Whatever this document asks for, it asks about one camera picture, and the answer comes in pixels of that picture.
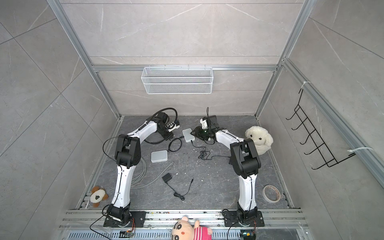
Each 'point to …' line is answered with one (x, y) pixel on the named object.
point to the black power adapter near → (167, 177)
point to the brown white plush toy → (97, 195)
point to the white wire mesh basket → (177, 80)
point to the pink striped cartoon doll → (184, 230)
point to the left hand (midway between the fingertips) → (171, 132)
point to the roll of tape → (271, 194)
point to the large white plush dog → (262, 139)
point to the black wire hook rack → (329, 160)
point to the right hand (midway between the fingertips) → (192, 132)
